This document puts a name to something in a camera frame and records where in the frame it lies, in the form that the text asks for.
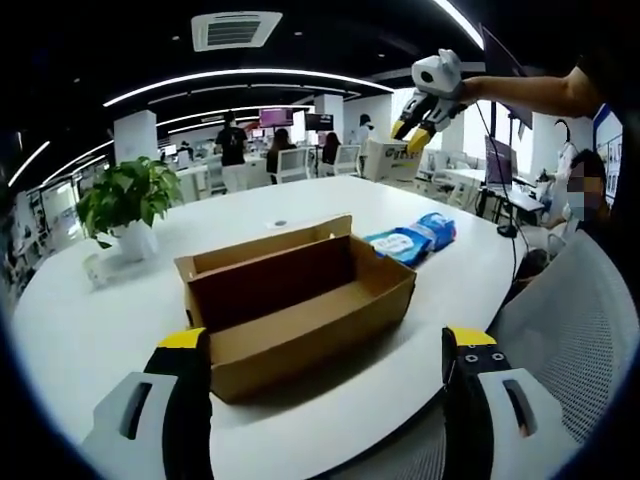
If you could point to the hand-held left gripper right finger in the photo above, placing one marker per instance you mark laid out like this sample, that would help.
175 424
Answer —
480 425

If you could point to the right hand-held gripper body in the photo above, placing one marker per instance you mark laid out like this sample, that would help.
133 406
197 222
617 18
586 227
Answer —
440 75

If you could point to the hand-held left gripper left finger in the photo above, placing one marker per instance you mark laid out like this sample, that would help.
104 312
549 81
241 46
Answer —
170 425

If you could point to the dark blue soft item pack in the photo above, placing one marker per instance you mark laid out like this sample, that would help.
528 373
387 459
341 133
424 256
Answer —
437 230

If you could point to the light blue soft wipes pack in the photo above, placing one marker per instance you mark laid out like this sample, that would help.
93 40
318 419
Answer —
400 247

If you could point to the brown cardboard shoe box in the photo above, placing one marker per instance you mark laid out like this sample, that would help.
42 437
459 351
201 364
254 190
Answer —
300 320

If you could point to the white printed box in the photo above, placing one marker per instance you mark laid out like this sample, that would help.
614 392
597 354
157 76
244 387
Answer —
392 160

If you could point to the bright ceiling light strip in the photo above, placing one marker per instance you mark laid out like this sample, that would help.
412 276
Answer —
460 22

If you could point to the large dark screen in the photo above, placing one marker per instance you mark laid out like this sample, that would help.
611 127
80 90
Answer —
505 65

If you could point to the white office chair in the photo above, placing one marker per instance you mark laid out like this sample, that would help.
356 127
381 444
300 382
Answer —
347 160
292 165

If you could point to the desk monitor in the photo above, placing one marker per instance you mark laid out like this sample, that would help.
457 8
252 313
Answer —
500 160

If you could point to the black monitor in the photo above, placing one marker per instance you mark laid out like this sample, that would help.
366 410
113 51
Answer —
320 122

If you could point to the white mesh chair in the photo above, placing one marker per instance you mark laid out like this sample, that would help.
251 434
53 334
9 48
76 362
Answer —
565 325

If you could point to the purple lit monitor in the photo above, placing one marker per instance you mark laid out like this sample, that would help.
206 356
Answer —
275 117

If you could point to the person's black sleeve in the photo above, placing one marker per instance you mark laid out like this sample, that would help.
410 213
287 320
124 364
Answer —
615 70

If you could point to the long curved ceiling light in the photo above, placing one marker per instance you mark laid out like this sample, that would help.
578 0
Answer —
240 74

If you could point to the ceiling air conditioner vent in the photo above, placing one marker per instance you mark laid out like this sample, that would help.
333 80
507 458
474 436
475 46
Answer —
236 31

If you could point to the green potted plant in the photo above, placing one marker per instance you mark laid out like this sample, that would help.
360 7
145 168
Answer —
127 192

